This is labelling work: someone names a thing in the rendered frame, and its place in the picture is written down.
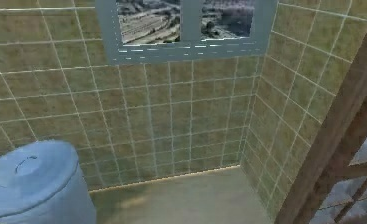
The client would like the pale blue round bin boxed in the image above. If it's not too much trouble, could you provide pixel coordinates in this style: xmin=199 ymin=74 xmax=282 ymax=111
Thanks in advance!
xmin=0 ymin=139 xmax=98 ymax=224

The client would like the grey framed window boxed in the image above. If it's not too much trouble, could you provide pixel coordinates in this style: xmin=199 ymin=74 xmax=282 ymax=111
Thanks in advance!
xmin=94 ymin=0 xmax=279 ymax=66

